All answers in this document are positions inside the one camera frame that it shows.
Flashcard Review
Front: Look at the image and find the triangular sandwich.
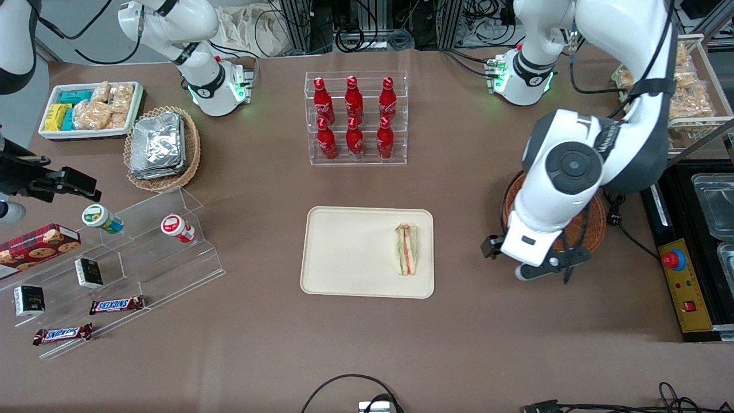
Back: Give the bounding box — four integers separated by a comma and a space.
393, 223, 421, 276

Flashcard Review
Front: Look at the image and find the white rectangular snack tray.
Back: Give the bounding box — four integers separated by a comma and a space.
38, 81, 145, 142

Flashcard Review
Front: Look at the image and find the round brown wicker basket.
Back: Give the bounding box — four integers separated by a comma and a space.
501, 171, 607, 257

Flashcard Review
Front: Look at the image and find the oval light wicker basket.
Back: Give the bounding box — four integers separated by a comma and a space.
123, 106, 201, 193

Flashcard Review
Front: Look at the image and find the beige plastic tray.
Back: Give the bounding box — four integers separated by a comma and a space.
300, 206, 436, 299

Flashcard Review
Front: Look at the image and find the green lid yogurt cup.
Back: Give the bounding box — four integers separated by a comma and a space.
81, 204, 125, 235

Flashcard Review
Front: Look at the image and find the yellow snack packet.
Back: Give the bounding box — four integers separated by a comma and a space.
44, 103, 73, 132

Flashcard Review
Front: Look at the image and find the red tartan cookie box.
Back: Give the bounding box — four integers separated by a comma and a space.
0, 223, 83, 281

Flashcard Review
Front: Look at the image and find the stack of silver foil packs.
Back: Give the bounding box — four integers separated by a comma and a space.
128, 111, 188, 181

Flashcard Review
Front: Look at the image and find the small black box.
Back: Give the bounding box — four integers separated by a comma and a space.
75, 258, 104, 290
13, 285, 46, 318

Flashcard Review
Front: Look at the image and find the red lid yogurt cup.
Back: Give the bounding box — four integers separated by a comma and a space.
160, 213, 196, 244

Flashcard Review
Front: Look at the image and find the clear acrylic stepped shelf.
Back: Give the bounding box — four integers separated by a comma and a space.
0, 186, 227, 361

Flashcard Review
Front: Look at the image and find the brown snickers bar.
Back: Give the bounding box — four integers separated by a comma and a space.
32, 323, 94, 346
89, 295, 146, 316

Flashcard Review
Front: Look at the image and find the red cola bottle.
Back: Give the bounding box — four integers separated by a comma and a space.
378, 76, 398, 121
313, 77, 335, 124
316, 118, 338, 161
376, 116, 395, 160
345, 116, 365, 159
345, 76, 364, 123

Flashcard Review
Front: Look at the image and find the black appliance with yellow panel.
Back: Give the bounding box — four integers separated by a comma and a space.
637, 159, 734, 343

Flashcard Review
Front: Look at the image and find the clear acrylic bottle rack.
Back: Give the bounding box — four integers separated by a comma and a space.
304, 71, 409, 167

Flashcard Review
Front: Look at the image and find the large clear glass container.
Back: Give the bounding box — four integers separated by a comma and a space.
690, 173, 734, 240

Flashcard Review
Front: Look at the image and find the small clear glass container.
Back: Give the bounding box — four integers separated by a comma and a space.
716, 241, 734, 283

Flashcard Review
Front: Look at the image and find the grey metal bar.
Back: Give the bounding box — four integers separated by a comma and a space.
666, 117, 734, 159

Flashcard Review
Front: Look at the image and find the white cloth bag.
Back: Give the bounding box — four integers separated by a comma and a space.
217, 5, 294, 59

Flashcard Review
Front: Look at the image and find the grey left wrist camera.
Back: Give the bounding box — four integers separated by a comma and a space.
514, 247, 592, 282

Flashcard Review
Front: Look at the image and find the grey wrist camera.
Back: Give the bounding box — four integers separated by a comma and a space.
514, 247, 592, 282
0, 201, 27, 224

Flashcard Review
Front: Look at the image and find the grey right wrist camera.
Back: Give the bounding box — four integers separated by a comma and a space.
0, 201, 27, 224

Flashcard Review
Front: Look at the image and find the black power cable with plug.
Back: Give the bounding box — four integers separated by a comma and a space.
602, 192, 661, 260

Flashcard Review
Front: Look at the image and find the black connector with cables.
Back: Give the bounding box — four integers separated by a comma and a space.
520, 381, 734, 413

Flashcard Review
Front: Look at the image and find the black looped cable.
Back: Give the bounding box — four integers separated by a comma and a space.
300, 374, 403, 413

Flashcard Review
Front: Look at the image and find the white wire rack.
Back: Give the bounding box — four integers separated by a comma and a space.
610, 34, 734, 157

